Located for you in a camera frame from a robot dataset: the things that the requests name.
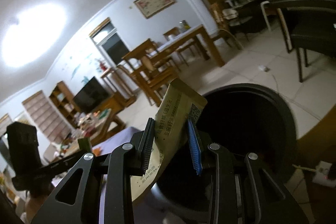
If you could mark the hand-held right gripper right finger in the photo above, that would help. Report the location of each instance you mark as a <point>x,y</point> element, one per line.
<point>194,150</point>

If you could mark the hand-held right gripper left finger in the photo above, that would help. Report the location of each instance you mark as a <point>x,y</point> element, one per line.
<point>147,145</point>

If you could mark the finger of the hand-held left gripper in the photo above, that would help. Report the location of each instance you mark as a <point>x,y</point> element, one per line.
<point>60,165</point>

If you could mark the green plastic packet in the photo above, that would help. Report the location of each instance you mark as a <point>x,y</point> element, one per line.
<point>84,144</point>

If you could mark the beige paper packet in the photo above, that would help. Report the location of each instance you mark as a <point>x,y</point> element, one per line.
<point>176,106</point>

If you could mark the black trash bin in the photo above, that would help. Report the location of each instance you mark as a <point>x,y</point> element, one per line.
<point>236,113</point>

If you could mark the person's left forearm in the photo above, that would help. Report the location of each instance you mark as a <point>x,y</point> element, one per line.
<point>36,205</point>

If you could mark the striped window blind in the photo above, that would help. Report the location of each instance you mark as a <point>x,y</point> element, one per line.
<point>42,116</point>

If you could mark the wooden coffee table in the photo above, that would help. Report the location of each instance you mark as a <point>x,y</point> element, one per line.
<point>105,121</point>

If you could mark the wooden bookshelf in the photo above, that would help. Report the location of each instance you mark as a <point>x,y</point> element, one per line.
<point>61,100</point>

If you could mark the wooden plant stand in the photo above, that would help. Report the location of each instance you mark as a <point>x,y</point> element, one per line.
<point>118,82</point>

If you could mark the black flat television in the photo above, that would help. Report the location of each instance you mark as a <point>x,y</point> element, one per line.
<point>90,95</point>

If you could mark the wooden dining chair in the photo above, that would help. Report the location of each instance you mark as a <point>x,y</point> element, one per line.
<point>225,29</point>
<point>174,33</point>
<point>149,69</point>

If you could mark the red vase with flowers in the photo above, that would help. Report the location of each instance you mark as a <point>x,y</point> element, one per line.
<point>101,66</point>

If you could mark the wooden framed window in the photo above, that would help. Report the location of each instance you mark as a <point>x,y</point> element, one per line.
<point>111,43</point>

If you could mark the wooden dining table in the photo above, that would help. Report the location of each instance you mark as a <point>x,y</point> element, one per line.
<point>194,40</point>

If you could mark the bright ceiling light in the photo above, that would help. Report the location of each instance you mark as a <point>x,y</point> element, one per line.
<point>34,32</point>

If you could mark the white power strip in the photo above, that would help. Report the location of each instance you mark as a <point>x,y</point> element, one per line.
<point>322,172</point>

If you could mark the white standing air conditioner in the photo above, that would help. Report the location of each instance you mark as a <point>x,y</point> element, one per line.
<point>195,8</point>

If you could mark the framed floral picture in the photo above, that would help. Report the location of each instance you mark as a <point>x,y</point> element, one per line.
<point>154,2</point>

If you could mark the white metal chair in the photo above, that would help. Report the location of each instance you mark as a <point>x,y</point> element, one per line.
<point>265,16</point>

